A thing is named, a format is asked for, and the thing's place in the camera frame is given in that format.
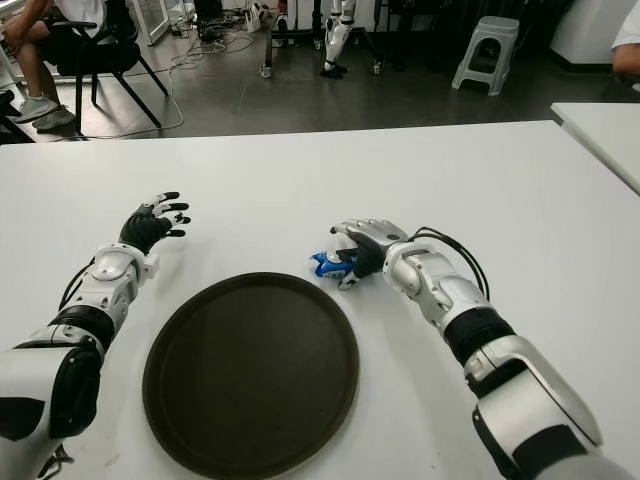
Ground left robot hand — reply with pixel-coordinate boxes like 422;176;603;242
119;190;192;256

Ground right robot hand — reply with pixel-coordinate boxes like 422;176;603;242
328;217;411;292

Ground blue Oreo packet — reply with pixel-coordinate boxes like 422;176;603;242
308;248;358;284

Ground round dark brown tray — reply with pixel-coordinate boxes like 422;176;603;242
142;271;362;480

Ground dark chair with armrest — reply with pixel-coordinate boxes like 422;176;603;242
0;88;37;146

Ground black chair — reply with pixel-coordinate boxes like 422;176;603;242
44;0;171;139

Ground seated person in shorts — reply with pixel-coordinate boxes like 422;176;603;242
3;0;109;132

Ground white framed board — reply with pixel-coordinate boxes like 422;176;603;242
133;0;174;47

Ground white humanoid robot leg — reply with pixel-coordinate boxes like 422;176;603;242
319;0;359;79

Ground black wheeled stand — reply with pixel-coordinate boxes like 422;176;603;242
257;0;387;80

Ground white plastic stool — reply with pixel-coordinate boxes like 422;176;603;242
452;15;522;97

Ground neighbouring white table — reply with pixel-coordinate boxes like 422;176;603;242
549;102;640;196

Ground white cabinet with black base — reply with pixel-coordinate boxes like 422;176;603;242
549;0;632;66

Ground person in white shirt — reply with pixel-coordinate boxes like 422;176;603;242
610;19;640;95

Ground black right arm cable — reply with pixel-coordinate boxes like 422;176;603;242
412;227;495;304

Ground cables on floor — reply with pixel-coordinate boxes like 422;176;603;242
167;4;274;71

